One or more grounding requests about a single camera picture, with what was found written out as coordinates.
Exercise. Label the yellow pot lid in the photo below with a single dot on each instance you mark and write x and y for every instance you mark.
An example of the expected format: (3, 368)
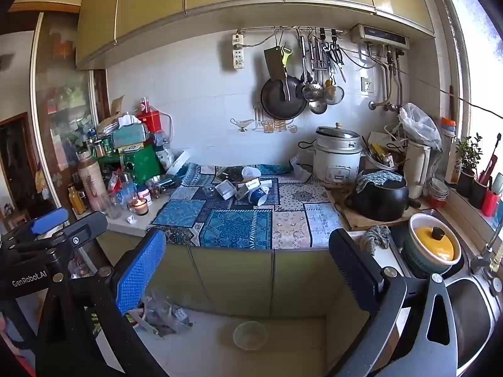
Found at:
(434, 243)

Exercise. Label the teal pot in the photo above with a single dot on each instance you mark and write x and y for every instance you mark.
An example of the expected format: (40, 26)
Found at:
(412, 259)

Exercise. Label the kitchen scissors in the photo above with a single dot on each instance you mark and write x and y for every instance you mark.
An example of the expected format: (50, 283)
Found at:
(334, 53)

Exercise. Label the clear glass jar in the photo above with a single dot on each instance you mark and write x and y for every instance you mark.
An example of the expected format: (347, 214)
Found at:
(114, 208)

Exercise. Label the steel sink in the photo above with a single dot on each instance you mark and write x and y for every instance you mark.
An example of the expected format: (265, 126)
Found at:
(471, 314)

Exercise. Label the candle jar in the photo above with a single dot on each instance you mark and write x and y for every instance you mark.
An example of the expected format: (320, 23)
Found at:
(140, 206)

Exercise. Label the teal knitted cloth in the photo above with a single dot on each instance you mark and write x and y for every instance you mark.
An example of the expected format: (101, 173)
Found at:
(379, 178)

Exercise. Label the small crumpled paper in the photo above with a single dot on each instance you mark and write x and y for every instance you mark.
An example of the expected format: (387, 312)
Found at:
(131, 220)

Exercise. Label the mesh strainer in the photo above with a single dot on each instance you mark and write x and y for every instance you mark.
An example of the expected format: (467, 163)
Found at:
(335, 94)

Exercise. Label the steel faucet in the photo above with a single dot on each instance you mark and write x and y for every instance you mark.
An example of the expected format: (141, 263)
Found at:
(487, 249)

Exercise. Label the green box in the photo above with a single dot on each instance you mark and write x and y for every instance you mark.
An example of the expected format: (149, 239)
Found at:
(141, 163)

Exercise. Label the white rice cooker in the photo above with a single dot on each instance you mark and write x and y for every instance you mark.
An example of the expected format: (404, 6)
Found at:
(338, 157)

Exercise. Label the wooden cutting board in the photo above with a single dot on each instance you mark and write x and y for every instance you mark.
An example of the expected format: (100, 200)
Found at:
(346, 212)

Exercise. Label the blue patchwork mat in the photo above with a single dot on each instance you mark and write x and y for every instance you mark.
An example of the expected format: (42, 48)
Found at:
(235, 220)

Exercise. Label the white wall outlet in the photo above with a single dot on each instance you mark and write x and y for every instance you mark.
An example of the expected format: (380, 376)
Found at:
(367, 85)

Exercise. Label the dish rack with utensils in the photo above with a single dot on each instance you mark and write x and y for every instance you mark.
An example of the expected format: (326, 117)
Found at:
(383, 153)

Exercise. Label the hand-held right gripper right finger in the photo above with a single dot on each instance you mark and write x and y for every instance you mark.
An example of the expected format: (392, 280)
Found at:
(353, 271)

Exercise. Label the metal wall pipes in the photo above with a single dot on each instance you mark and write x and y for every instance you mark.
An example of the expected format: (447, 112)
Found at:
(387, 86)

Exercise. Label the black frying pan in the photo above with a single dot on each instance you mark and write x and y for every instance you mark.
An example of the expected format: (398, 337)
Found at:
(281, 106)

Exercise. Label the thin white plastic bag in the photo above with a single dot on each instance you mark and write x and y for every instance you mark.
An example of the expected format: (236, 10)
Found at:
(300, 169)

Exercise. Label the tall plastic bottle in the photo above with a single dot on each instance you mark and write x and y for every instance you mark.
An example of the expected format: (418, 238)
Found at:
(448, 153)

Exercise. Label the white trash bin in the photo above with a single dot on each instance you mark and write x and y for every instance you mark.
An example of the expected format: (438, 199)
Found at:
(249, 335)

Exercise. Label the green peeler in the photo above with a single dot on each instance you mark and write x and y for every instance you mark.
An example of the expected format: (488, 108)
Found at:
(287, 57)

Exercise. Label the potted plant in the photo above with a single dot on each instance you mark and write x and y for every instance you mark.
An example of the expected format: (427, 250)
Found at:
(467, 157)

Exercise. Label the black cooking pot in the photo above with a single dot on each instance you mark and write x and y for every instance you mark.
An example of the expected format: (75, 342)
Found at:
(381, 206)

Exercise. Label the metal utensil rail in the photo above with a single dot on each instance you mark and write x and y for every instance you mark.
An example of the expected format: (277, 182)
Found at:
(290, 28)

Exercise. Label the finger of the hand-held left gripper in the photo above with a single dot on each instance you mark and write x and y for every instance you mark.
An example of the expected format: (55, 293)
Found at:
(49, 220)
(84, 227)

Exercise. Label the steel soup ladle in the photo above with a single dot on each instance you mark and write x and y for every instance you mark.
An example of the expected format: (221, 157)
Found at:
(317, 107)

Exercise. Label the blue and white cup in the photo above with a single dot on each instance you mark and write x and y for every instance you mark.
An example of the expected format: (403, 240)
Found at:
(259, 197)

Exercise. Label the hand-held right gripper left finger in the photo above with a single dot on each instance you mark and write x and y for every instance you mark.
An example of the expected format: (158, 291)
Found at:
(141, 271)

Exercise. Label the trash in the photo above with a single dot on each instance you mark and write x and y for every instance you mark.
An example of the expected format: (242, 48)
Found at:
(251, 185)

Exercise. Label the steel cleaver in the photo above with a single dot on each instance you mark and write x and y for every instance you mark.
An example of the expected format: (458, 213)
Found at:
(275, 63)

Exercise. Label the steel slotted ladle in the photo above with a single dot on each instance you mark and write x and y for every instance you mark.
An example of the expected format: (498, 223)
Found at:
(312, 91)

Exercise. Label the beige patterned canister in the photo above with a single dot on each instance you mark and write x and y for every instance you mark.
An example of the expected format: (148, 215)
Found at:
(91, 180)

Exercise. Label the red tin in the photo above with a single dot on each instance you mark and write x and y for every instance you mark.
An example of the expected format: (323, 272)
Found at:
(149, 118)

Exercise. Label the white kettle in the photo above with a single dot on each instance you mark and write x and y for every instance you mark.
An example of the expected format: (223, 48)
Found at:
(417, 165)

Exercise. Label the clear plastic bag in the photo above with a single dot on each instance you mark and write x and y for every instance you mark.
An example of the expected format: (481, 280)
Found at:
(163, 314)

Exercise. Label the grey rag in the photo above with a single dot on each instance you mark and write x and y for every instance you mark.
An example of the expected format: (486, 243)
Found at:
(375, 239)

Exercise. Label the white tray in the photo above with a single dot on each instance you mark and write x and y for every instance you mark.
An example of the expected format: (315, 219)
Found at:
(177, 165)

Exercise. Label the white water heater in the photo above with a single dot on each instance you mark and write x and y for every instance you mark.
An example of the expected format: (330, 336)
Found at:
(381, 36)

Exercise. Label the open white box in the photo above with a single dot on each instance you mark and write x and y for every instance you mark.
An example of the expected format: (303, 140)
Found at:
(227, 191)

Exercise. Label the stacked bowls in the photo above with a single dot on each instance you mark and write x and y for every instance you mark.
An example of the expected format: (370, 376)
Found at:
(437, 191)

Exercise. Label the amber bottle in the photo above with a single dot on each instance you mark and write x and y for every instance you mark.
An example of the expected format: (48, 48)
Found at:
(76, 201)

